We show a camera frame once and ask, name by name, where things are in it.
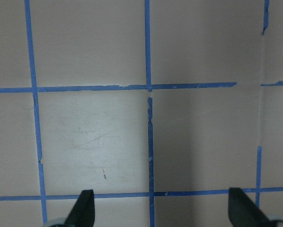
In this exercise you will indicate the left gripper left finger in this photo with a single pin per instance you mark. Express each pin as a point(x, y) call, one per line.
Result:
point(83, 211)

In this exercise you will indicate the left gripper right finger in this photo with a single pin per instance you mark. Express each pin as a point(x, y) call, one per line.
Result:
point(243, 212)

